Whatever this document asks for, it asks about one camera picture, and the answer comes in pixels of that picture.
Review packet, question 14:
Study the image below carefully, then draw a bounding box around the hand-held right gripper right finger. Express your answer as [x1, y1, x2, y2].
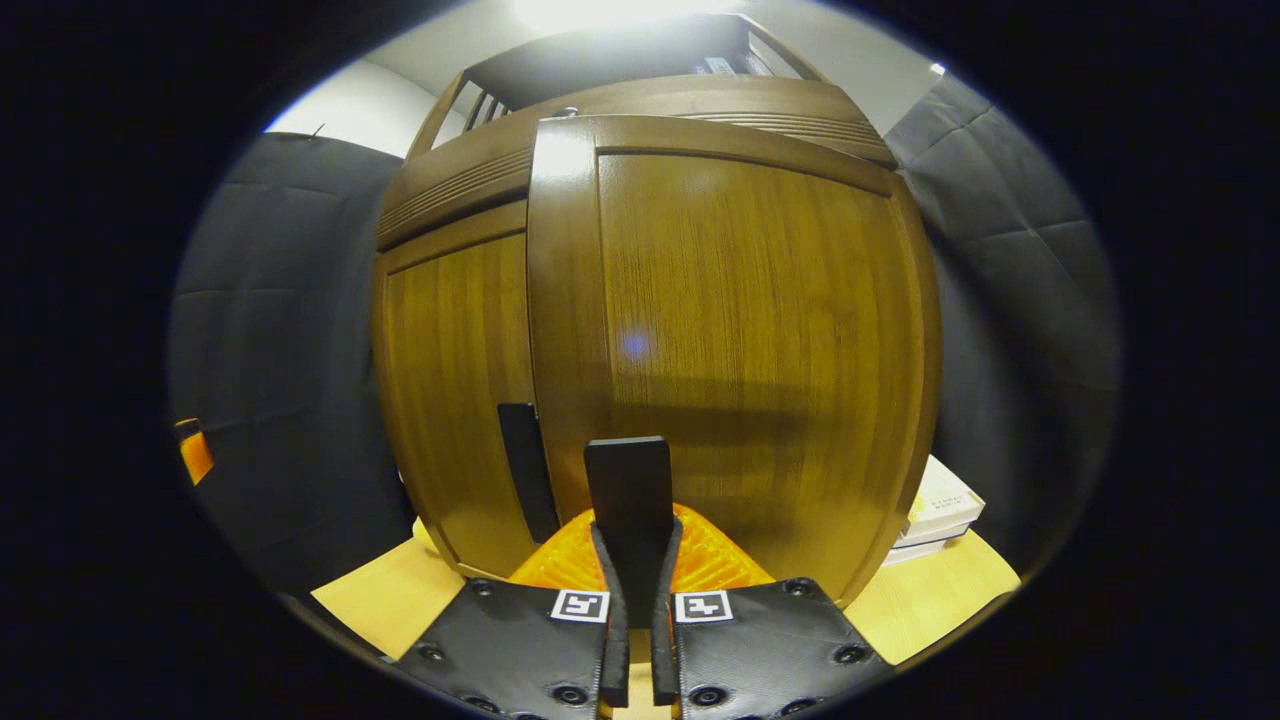
[650, 503, 893, 720]

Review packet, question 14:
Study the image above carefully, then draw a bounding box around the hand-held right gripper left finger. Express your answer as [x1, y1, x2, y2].
[393, 508, 631, 720]

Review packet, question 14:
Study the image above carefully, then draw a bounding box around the black door handle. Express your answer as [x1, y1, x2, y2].
[497, 403, 561, 544]
[584, 436, 674, 601]

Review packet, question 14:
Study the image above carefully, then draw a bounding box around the brown wooden cabinet door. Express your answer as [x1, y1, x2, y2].
[527, 113, 941, 606]
[375, 200, 561, 581]

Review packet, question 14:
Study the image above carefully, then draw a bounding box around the brown wooden shoe cabinet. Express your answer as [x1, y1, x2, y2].
[372, 12, 943, 608]

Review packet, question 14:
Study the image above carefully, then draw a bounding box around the cream covered book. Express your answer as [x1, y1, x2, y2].
[905, 455, 986, 536]

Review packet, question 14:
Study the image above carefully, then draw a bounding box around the brown wooden drawer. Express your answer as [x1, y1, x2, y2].
[377, 78, 896, 251]

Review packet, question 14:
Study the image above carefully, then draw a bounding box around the ceiling light panel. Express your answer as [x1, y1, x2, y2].
[515, 0, 741, 31]

